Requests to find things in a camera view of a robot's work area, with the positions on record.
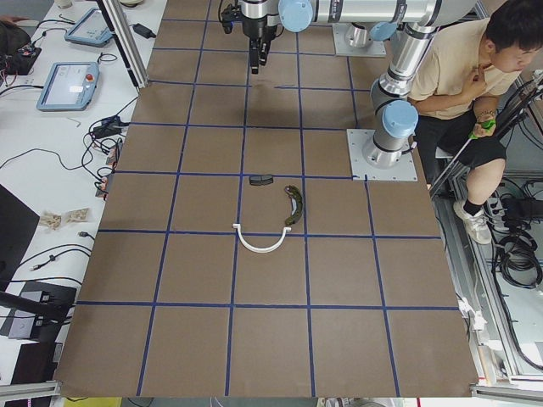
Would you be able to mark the white curved plastic part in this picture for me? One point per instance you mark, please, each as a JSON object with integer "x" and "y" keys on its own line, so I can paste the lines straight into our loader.
{"x": 261, "y": 247}

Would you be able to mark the black brake pad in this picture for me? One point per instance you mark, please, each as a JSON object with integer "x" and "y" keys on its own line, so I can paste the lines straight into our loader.
{"x": 261, "y": 180}

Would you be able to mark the olive brake shoe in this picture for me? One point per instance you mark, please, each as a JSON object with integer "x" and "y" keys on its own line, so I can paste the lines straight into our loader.
{"x": 297, "y": 202}

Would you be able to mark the blue teach pendant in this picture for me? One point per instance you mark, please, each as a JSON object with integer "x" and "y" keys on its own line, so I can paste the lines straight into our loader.
{"x": 91, "y": 29}
{"x": 69, "y": 86}

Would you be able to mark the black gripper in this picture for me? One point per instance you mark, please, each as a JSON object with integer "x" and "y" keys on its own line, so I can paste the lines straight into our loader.
{"x": 257, "y": 26}

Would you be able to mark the green handled tool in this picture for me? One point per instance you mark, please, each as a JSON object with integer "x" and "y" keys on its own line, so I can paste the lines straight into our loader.
{"x": 485, "y": 126}

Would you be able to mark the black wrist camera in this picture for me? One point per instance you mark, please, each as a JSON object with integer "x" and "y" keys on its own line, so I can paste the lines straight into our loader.
{"x": 228, "y": 16}

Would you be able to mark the black power adapter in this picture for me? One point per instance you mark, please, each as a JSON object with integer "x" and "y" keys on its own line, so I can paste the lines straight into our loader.
{"x": 107, "y": 128}
{"x": 143, "y": 31}

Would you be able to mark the person in beige shirt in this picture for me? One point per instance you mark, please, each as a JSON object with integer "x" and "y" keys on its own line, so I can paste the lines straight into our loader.
{"x": 457, "y": 89}

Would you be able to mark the aluminium frame post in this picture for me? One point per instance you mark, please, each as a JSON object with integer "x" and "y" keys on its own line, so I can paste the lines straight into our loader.
{"x": 119, "y": 27}

